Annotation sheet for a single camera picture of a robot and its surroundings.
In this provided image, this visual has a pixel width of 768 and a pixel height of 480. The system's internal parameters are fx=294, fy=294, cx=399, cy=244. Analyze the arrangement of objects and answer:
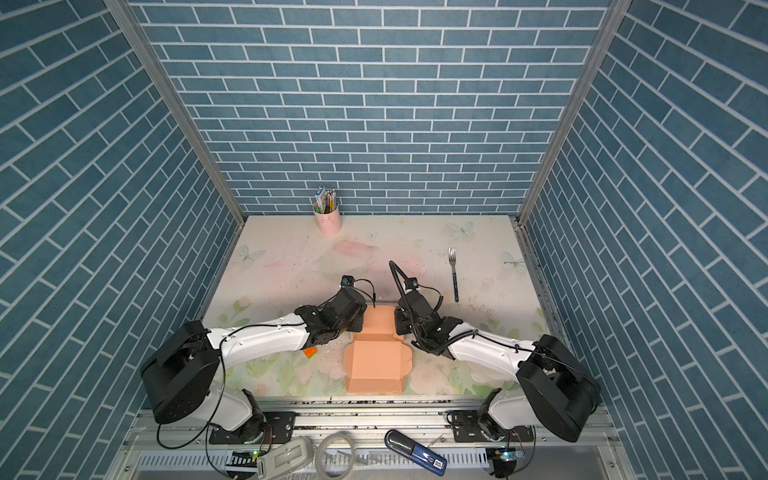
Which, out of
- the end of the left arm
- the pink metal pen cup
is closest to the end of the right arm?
the end of the left arm

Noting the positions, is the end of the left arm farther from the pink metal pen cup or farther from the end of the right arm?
the pink metal pen cup

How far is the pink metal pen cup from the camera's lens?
43.5 inches
